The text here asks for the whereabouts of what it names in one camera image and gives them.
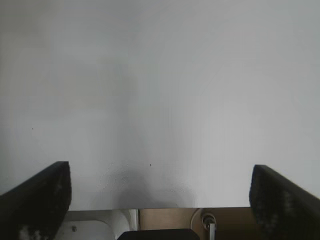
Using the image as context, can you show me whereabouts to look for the white rounded base housing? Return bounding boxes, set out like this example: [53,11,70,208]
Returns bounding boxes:
[56,209,139,240]

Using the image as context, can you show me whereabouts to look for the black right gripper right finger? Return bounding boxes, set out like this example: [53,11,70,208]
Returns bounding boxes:
[249,164,320,240]

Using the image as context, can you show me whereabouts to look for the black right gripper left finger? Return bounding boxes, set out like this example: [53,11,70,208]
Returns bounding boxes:
[0,161,73,240]

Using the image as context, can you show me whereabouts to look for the grey metal cable connector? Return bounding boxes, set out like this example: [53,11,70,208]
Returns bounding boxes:
[200,211,217,240]

